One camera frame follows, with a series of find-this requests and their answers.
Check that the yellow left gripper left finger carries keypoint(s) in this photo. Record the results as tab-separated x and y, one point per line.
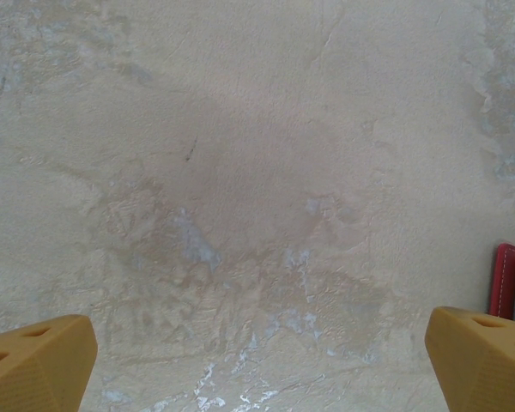
38	365

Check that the red card holder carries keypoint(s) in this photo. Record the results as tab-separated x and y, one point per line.
504	279

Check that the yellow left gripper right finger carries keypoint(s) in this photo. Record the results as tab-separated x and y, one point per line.
480	369

